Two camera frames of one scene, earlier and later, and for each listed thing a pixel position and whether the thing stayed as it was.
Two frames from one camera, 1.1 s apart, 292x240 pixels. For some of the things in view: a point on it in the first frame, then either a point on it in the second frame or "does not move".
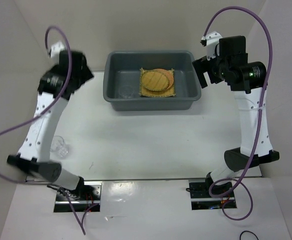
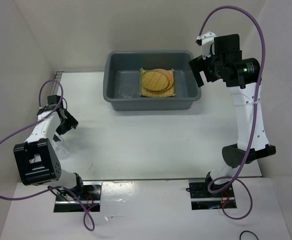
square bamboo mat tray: [144, 91] does not move
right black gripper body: [215, 66] does not move
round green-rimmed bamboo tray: [155, 81] does not move
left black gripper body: [86, 75] -> [66, 124]
